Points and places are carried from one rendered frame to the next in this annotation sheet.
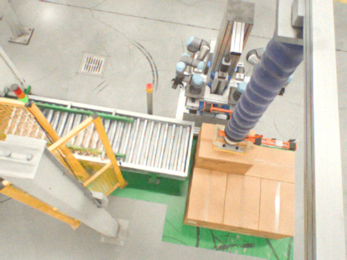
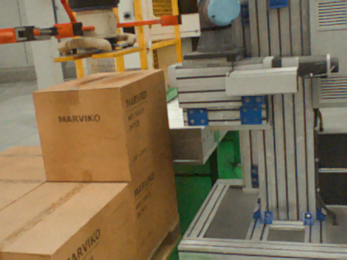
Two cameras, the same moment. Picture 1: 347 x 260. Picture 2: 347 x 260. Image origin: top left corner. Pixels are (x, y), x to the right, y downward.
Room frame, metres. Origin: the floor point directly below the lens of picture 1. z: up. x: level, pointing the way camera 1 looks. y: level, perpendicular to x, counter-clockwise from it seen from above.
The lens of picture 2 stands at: (2.18, -2.57, 1.16)
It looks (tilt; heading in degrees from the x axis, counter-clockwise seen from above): 13 degrees down; 106
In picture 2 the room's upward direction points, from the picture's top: 6 degrees counter-clockwise
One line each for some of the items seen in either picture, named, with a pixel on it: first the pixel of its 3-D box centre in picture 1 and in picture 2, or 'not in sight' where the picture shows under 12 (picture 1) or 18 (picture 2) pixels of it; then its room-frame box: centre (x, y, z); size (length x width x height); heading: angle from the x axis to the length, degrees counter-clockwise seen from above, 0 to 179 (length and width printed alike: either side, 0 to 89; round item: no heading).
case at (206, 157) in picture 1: (224, 149); (109, 121); (1.29, -0.60, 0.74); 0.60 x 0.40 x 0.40; 89
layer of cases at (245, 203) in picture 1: (239, 187); (33, 222); (0.98, -0.89, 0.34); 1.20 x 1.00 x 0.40; 88
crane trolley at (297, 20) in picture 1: (309, 12); not in sight; (1.29, -0.62, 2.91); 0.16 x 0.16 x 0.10; 88
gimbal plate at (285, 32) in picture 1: (304, 20); not in sight; (1.29, -0.62, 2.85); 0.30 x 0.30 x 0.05; 88
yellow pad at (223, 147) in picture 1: (230, 147); (81, 52); (1.20, -0.61, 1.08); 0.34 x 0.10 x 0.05; 87
